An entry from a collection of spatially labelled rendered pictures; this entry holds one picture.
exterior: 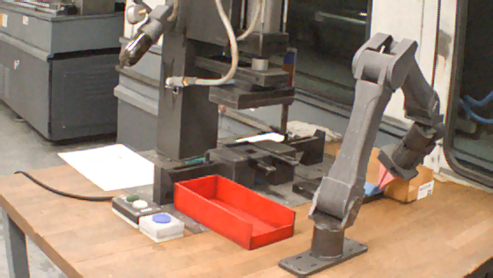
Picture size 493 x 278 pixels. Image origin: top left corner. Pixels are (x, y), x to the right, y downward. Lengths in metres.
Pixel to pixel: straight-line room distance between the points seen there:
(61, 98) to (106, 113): 0.41
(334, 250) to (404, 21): 0.98
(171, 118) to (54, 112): 2.93
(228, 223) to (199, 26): 0.54
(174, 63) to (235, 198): 0.44
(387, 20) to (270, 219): 0.92
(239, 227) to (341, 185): 0.22
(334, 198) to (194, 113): 0.64
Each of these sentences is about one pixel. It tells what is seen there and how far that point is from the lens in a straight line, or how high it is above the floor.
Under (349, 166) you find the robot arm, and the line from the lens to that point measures 1.24.
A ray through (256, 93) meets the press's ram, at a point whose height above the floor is 1.14.
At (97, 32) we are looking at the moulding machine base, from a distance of 4.68.
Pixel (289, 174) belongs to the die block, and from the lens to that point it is 1.67.
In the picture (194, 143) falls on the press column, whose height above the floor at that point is 0.94.
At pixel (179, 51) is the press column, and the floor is 1.19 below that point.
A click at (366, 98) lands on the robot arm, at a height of 1.21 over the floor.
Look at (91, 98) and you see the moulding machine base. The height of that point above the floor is 0.36.
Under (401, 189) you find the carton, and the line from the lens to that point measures 1.63.
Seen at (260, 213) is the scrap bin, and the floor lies 0.92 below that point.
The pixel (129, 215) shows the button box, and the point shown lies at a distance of 1.38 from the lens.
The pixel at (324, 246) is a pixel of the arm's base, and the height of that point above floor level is 0.94.
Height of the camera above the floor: 1.47
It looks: 17 degrees down
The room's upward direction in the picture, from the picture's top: 4 degrees clockwise
